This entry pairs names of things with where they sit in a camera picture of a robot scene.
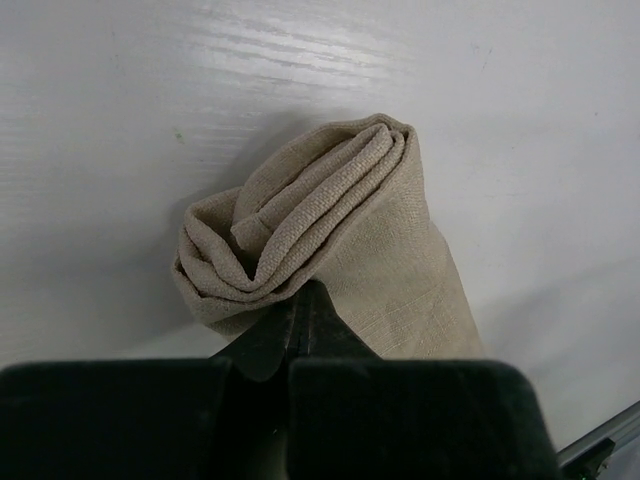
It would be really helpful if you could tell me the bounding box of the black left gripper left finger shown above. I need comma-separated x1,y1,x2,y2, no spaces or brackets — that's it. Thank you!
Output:
1,299,299,479

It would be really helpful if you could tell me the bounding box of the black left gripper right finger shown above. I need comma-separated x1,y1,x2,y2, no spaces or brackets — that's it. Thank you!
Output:
288,282,561,479

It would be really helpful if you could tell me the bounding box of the beige cloth napkin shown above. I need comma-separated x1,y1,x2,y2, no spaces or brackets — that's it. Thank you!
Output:
171,114,484,359

